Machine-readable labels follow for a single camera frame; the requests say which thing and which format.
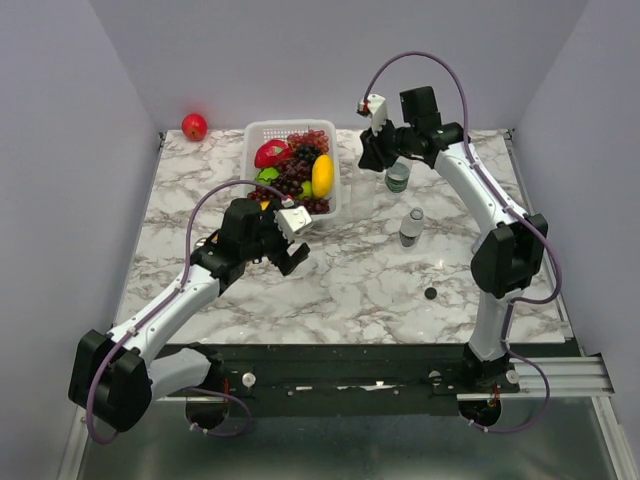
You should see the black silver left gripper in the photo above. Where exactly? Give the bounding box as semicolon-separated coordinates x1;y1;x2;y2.
242;200;311;276

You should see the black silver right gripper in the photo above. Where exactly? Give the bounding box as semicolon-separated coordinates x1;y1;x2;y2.
358;115;417;173

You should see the clear bottle dark label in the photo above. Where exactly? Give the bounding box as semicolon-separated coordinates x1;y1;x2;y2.
398;207;425;248

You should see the black bottle cap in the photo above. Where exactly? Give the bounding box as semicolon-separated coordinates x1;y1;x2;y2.
424;287;437;299

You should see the clear plastic bottle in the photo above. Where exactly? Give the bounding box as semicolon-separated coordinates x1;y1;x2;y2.
350;166;377;221

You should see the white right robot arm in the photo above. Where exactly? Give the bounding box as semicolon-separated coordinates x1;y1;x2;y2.
357;87;548;392

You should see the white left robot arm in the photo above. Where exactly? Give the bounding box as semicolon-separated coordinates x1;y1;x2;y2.
68;198;312;435

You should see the clear bottle green label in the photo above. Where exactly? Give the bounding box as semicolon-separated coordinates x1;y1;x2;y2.
384;157;412;193

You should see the yellow mango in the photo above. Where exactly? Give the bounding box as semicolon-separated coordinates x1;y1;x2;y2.
311;154;334;198

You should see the dark grape bunch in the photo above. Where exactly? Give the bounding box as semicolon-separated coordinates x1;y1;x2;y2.
294;145;323;164

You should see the red grape bunch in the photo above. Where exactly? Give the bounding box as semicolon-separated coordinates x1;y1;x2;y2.
247;129;337;215

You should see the red dragon fruit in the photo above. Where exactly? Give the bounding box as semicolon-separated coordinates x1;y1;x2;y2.
254;139;294;169

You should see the white plastic fruit basket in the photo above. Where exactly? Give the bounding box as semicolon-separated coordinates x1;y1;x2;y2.
241;119;341;222

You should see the silver blue drink can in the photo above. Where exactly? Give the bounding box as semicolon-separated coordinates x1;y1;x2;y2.
471;235;484;254

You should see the red apple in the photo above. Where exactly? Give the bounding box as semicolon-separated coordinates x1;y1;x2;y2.
181;113;208;142

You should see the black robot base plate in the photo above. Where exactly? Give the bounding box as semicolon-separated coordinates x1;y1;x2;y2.
198;344;524;417

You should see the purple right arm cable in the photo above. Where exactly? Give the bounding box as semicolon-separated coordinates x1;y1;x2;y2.
362;50;564;435

